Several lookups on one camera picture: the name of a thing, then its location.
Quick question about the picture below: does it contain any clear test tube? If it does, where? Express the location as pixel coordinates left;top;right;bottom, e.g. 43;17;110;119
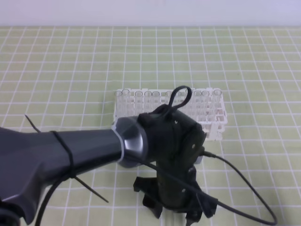
122;89;131;117
144;90;152;113
208;89;222;121
152;91;160;110
182;91;194;118
200;90;209;121
164;91;172;105
115;90;123;119
135;91;143;116
191;90;202;121

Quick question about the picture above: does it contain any black camera cable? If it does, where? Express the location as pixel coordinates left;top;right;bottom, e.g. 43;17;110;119
34;85;277;226

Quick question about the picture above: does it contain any white plastic test tube rack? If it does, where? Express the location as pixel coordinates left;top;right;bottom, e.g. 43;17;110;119
113;88;228;141

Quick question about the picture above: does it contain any clear test tube far right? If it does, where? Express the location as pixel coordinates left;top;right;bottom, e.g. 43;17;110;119
208;89;222;121

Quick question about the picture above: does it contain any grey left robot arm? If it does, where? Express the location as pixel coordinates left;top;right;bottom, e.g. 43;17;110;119
0;105;217;226

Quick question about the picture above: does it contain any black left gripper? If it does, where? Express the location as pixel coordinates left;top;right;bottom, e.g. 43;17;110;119
133;105;217;224

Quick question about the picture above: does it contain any black zip tie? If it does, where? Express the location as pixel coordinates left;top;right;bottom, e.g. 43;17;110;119
24;114;109;203

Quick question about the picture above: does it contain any clear test tube far left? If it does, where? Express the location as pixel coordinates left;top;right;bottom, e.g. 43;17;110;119
115;90;123;119

